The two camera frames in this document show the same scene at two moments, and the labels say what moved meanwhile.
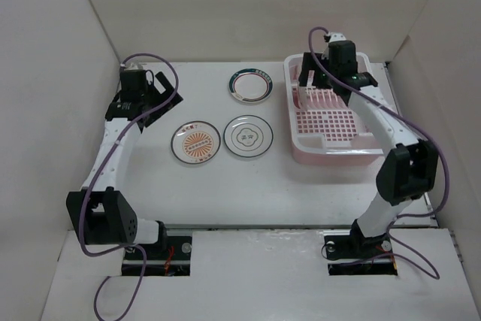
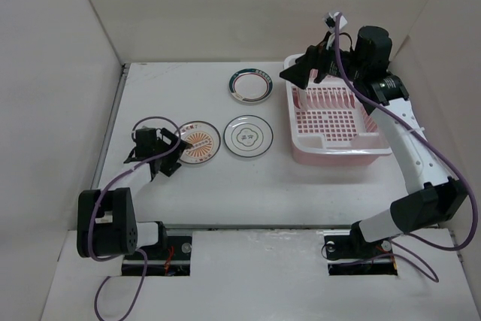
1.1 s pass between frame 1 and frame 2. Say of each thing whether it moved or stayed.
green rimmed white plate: stayed
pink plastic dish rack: stayed
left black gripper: moved
